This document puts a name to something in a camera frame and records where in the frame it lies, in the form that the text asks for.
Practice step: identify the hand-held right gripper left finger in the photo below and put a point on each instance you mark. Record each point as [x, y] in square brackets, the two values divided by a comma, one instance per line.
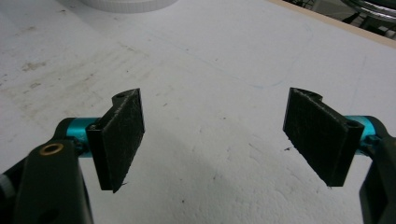
[120, 140]

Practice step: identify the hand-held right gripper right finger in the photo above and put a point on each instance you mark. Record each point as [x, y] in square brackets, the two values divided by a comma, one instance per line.
[317, 137]

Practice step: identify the white foam sheet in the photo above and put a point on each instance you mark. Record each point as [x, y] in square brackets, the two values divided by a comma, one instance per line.
[211, 62]

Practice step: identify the white round container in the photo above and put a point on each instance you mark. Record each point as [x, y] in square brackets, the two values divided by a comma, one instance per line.
[127, 5]

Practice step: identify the chrome metal stand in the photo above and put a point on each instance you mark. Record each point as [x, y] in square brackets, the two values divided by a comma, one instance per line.
[373, 9]

